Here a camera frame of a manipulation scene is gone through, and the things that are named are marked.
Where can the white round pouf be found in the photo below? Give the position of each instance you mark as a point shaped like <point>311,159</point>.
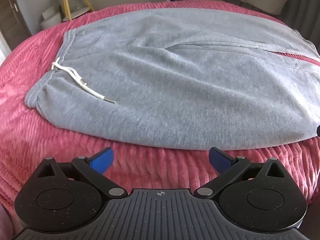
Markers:
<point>51,18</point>

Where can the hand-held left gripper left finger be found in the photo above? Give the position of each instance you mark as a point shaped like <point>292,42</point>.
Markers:
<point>102,161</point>

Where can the brown wooden door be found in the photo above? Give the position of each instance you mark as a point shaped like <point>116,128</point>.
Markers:
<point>11,15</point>

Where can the yellow-legged side table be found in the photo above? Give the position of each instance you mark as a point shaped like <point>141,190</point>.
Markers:
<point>71,0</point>

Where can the grey curtain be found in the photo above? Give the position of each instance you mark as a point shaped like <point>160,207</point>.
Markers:
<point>301,7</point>

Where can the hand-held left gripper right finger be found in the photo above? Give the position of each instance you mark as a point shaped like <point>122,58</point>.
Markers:
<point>220,160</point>

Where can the pink ribbed blanket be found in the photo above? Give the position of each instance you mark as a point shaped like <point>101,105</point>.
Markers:
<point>62,142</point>

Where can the grey pants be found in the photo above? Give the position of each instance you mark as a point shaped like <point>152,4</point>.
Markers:
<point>175,80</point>

